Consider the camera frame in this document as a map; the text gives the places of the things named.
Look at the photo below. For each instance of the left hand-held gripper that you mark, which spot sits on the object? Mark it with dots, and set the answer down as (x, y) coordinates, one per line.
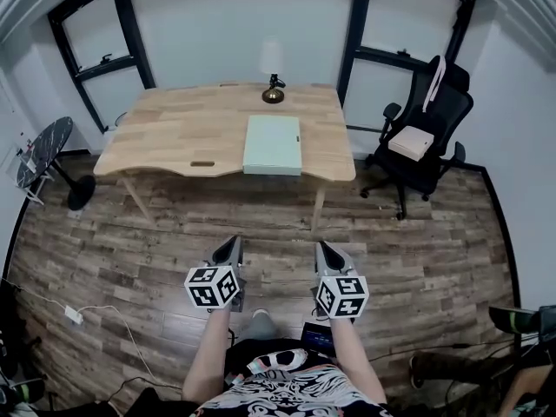
(210, 287)

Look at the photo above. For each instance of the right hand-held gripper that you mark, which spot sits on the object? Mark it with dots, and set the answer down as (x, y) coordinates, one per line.
(343, 295)

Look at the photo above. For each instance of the person's left forearm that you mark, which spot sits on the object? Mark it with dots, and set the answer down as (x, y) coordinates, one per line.
(208, 354)

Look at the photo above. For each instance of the person's right forearm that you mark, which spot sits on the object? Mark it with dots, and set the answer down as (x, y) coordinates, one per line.
(356, 359)

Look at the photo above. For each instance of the light wooden desk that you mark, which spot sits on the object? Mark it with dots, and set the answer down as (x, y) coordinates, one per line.
(174, 137)

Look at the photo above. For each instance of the person's grey trouser leg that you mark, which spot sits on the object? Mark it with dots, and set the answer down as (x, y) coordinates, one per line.
(260, 326)

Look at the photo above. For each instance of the small black screen device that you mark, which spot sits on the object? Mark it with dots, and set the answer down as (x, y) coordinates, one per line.
(317, 337)

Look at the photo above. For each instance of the black mesh office chair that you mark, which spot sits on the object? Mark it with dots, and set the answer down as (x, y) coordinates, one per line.
(434, 176)

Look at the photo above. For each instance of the person's black printed shirt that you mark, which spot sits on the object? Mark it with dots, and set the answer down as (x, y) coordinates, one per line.
(295, 389)

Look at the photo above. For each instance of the beige flat box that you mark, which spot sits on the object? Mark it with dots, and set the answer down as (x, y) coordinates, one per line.
(410, 142)

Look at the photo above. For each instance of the white shade brass table lamp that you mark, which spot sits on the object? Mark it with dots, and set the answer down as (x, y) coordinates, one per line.
(273, 95)

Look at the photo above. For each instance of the white power adapter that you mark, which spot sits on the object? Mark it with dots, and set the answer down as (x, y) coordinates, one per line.
(74, 314)

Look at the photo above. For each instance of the black shoe with green stripe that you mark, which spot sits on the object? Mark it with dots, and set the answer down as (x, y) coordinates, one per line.
(512, 319)

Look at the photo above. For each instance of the black marble round side table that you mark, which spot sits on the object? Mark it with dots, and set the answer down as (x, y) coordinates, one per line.
(45, 150)

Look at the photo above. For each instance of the black framed window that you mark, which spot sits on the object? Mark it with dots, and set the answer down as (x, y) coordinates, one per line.
(143, 59)
(360, 24)

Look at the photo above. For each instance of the black equipment stand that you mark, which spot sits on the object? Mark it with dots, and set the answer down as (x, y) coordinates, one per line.
(13, 363)

